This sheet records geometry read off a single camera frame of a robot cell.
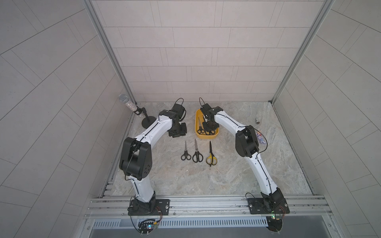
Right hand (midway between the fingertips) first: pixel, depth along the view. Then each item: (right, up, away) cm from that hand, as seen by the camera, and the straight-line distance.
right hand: (208, 128), depth 104 cm
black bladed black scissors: (-8, -15, -16) cm, 23 cm away
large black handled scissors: (-5, -1, -5) cm, 8 cm away
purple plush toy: (+33, -4, -10) cm, 35 cm away
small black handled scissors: (-15, -15, -16) cm, 26 cm away
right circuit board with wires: (+29, -41, -35) cm, 61 cm away
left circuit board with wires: (-31, -40, -39) cm, 64 cm away
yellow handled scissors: (+1, -17, -18) cm, 25 cm away
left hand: (-15, -1, -15) cm, 21 cm away
